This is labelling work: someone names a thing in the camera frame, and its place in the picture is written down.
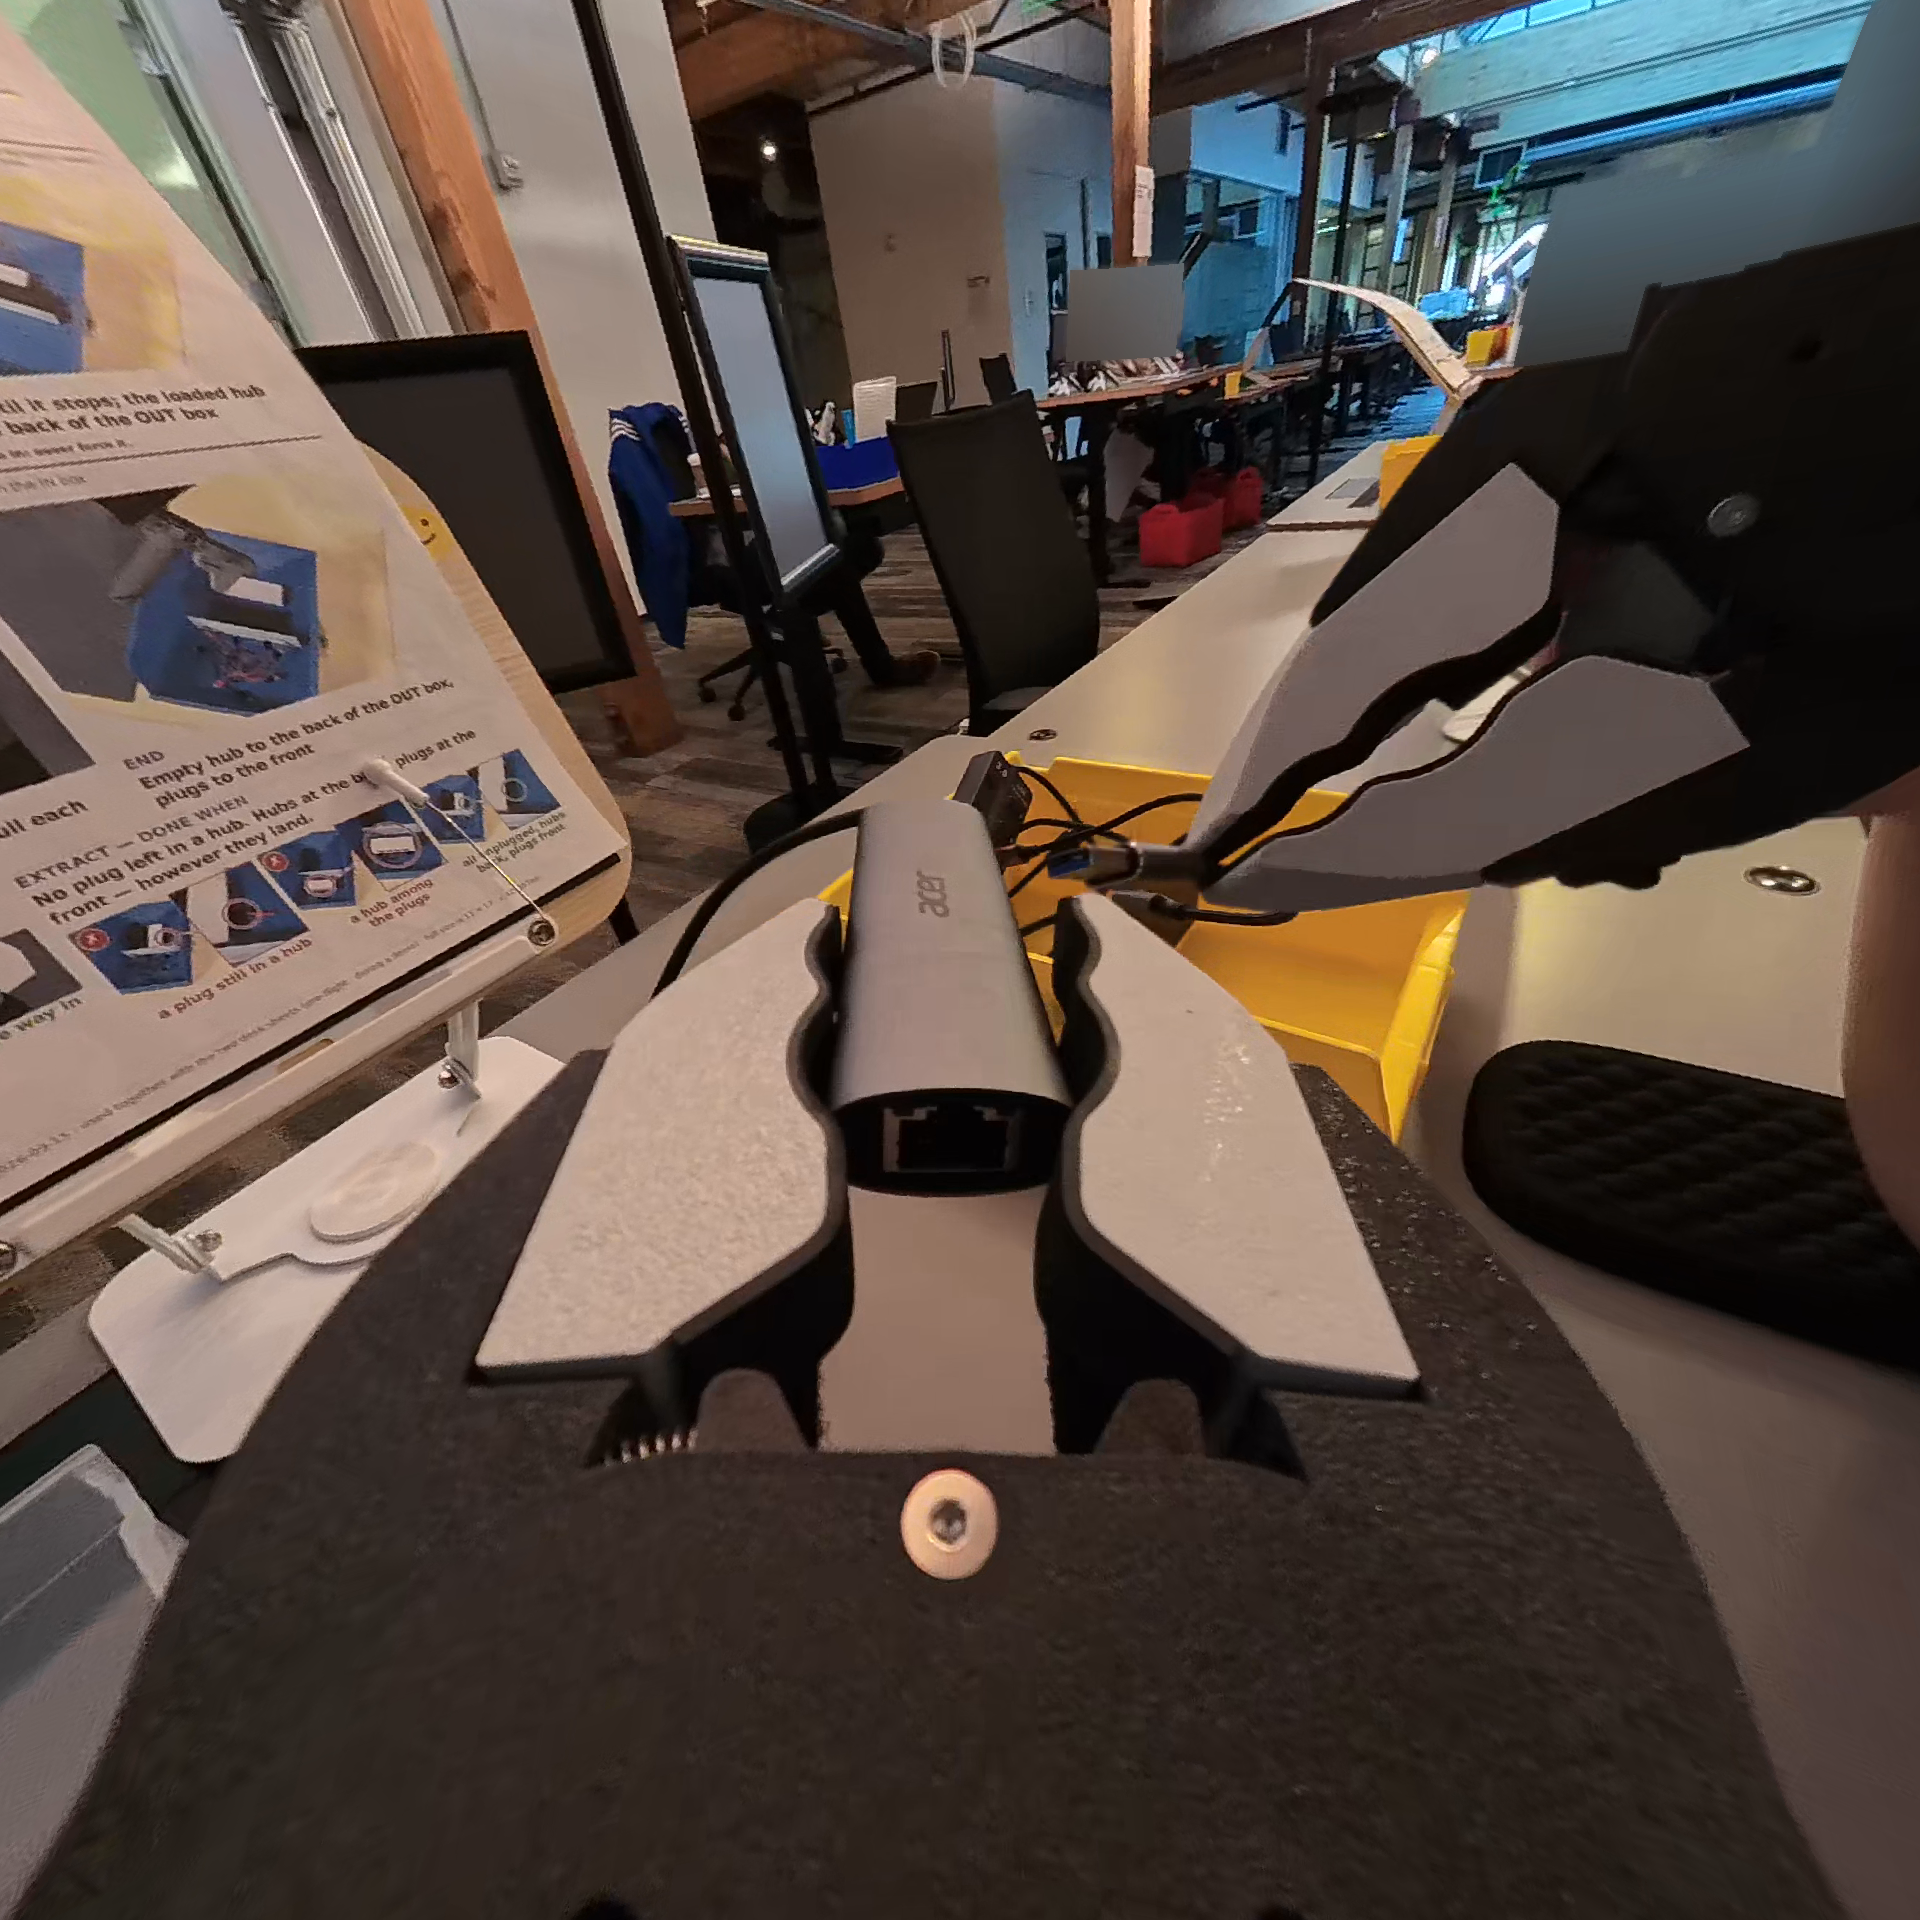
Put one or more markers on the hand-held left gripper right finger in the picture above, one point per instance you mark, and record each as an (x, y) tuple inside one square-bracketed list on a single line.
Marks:
[(1229, 1201)]

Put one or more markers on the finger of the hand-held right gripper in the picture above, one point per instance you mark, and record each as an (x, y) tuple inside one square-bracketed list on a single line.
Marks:
[(1530, 780), (1409, 632)]

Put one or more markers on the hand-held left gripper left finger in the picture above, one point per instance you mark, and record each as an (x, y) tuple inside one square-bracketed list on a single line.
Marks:
[(676, 1201)]

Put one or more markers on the yellow plastic bin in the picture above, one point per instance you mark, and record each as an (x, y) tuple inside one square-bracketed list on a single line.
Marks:
[(1409, 469), (1320, 990)]

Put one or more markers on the grey slim usb hub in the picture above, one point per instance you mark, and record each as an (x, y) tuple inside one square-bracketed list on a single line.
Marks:
[(931, 975)]

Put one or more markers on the clear plastic bin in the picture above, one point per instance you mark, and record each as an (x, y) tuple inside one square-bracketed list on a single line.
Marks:
[(73, 1620)]

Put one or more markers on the person's right forearm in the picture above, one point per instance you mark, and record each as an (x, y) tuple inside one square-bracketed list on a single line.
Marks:
[(1888, 1052)]

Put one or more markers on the red bag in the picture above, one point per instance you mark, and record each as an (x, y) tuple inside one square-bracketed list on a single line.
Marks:
[(1188, 525)]

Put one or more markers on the black wrist rest pad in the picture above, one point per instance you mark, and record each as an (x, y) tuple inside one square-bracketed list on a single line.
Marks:
[(1681, 1187)]

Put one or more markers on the black office chair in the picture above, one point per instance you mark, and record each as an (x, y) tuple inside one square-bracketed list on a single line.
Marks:
[(989, 525)]

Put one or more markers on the white metal document stand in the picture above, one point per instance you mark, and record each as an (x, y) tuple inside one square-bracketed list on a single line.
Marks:
[(193, 1350)]

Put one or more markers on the blue plastic bin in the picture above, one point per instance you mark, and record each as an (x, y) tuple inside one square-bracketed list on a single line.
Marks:
[(861, 472)]

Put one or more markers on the printed instruction sheet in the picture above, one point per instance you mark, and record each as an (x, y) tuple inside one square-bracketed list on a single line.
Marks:
[(297, 675)]

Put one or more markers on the upright display board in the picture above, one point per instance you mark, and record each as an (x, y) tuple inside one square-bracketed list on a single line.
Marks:
[(755, 420)]

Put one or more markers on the blue jacket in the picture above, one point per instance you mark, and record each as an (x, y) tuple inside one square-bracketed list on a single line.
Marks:
[(650, 513)]

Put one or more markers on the yellow smiley sticker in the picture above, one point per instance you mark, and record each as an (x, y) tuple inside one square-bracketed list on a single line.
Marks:
[(429, 537)]

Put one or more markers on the black partition panel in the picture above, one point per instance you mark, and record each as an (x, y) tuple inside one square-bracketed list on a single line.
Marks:
[(481, 513)]

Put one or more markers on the wooden post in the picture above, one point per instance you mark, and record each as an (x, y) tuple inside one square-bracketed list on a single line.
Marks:
[(433, 179)]

